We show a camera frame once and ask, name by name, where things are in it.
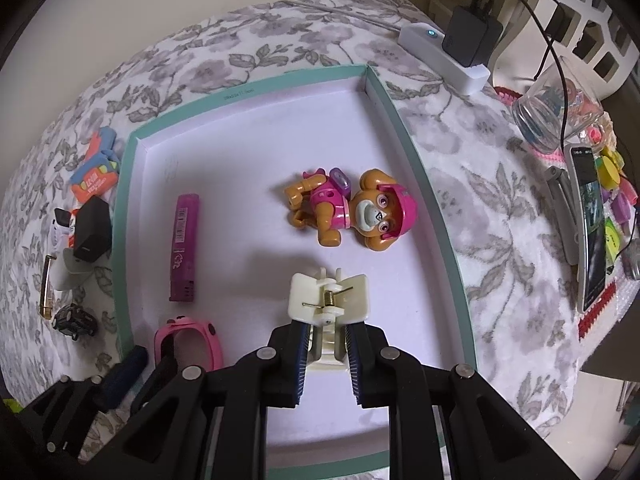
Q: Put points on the black power adapter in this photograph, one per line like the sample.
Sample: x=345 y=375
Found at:
x=470 y=35

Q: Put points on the white lattice furniture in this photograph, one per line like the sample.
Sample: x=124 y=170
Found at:
x=525 y=35

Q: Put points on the white power strip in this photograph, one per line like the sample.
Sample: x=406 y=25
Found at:
x=425 y=42

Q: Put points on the smartphone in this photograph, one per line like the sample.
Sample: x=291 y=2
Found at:
x=592 y=240

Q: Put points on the orange blue plain toy knife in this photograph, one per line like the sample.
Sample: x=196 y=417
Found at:
x=102 y=142

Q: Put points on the orange blue lettered toy knife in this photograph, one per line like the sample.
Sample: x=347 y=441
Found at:
x=95 y=182

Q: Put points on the black charger block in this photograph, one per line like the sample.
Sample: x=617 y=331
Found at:
x=92 y=230

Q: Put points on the cream plastic spring clip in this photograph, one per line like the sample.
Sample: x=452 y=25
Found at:
x=305 y=295

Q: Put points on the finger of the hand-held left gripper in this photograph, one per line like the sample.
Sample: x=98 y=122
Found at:
x=125 y=375

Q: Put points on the pink wrist watch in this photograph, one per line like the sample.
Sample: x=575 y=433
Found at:
x=200 y=332

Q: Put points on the grey phone stand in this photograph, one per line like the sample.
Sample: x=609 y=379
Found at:
x=562 y=210

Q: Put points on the black toy car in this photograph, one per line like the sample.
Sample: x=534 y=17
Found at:
x=75 y=321

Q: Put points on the small orange stain remover bottle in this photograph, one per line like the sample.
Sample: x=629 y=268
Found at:
x=62 y=222

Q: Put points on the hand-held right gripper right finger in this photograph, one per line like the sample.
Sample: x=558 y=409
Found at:
x=353 y=360

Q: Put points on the brown pink dog toy figure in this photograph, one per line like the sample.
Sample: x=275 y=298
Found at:
x=350 y=210

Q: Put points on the grey floral blanket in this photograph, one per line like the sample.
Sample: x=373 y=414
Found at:
x=475 y=185

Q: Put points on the teal cardboard box lid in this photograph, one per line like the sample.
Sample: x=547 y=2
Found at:
x=240 y=170

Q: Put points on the pile of colourful small toys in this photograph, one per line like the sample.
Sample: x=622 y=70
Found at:
x=612 y=165

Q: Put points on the clear glass jar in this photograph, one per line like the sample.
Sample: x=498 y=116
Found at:
x=540 y=110

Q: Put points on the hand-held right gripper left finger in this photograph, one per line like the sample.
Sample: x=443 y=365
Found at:
x=300 y=360

